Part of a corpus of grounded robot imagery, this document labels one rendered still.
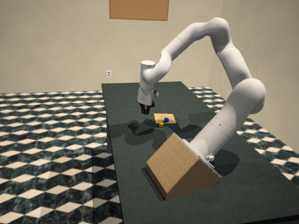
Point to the tan flat mat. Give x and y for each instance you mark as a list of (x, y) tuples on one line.
[(160, 118)]

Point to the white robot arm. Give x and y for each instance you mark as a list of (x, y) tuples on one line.
[(247, 96)]

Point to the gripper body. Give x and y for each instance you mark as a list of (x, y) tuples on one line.
[(145, 97)]

